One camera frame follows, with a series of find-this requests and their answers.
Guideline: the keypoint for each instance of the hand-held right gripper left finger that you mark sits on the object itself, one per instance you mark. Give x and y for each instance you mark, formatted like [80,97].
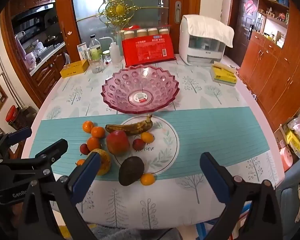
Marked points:
[86,173]

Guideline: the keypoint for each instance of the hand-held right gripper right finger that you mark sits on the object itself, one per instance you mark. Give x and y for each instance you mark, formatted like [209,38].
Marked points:
[213,177]

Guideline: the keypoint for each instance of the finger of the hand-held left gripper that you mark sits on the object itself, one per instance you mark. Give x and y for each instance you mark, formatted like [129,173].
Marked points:
[52,150]
[19,133]

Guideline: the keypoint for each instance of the yellow pear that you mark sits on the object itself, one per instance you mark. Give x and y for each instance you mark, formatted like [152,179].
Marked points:
[105,163]

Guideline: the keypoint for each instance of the small red fruit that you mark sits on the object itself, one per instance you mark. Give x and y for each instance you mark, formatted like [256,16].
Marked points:
[138,144]
[83,148]

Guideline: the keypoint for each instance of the dark green avocado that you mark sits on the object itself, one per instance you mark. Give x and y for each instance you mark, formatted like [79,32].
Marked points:
[130,171]

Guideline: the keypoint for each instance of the red apple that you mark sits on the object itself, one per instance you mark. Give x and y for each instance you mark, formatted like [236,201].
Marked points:
[117,142]

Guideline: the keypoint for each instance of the small orange kumquat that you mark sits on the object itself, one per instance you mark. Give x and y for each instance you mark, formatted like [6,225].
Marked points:
[80,162]
[147,137]
[147,179]

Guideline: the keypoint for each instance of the pink plastic fruit bowl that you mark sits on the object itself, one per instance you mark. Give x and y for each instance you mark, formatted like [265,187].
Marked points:
[120,90]

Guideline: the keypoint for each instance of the red lid jar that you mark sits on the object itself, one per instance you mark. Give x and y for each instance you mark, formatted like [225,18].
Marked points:
[12,115]

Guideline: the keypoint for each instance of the orange tangerine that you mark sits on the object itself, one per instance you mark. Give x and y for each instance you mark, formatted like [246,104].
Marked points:
[93,144]
[98,132]
[87,125]

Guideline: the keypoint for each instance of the teal placemat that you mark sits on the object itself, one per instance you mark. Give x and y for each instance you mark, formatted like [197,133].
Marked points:
[215,135]

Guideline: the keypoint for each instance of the brown kitchen cabinet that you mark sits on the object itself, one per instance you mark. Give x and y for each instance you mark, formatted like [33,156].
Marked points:
[47,77]

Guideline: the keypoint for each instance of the spotted ripe banana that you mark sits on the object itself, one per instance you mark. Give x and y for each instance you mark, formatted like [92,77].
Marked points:
[130,128]

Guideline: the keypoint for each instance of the pink container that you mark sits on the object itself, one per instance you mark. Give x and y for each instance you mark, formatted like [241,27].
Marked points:
[286,159]

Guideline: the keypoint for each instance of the blue chair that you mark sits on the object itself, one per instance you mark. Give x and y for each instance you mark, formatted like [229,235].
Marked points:
[287,202]

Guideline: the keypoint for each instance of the yellow tin box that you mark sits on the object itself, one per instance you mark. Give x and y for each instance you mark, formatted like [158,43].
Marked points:
[73,70]

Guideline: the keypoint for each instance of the cardboard box with packets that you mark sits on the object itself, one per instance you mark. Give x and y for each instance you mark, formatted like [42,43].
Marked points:
[296,135]

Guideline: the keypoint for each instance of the clear drinking glass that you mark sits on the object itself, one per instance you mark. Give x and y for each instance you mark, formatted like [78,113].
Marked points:
[97,66]

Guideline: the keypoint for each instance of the yellow tissue pack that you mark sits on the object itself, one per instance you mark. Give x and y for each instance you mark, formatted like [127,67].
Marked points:
[223,78]

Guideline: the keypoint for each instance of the white carton box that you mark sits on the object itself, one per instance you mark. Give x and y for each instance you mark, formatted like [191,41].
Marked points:
[82,48]

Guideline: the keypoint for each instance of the small glass jar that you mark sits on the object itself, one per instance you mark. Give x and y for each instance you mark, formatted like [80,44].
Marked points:
[106,56]

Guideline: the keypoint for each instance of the clear bottle green label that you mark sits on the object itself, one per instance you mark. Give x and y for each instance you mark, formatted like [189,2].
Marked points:
[95,48]

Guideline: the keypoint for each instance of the white squeeze bottle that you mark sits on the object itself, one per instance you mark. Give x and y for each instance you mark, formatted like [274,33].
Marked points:
[114,53]

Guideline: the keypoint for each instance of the brown wooden cabinet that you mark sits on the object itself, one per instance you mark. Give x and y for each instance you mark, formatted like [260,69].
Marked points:
[272,75]

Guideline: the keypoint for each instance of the white countertop appliance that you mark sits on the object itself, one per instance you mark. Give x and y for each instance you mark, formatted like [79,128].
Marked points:
[187,42]

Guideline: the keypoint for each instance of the red paper cup package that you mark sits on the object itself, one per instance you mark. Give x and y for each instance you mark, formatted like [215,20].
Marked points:
[147,50]

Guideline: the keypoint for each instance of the dark wooden door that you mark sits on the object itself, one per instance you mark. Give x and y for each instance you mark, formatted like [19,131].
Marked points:
[242,35]

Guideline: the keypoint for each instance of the white towel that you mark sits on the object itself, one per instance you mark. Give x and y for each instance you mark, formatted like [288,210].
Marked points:
[210,27]

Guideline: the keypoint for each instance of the gold door ornament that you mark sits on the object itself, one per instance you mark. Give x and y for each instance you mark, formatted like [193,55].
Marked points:
[119,9]

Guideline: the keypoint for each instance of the wooden shelf unit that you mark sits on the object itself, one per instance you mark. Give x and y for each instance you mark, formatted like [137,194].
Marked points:
[273,20]

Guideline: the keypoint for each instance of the red door poster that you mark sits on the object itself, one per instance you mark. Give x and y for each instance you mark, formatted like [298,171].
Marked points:
[250,7]

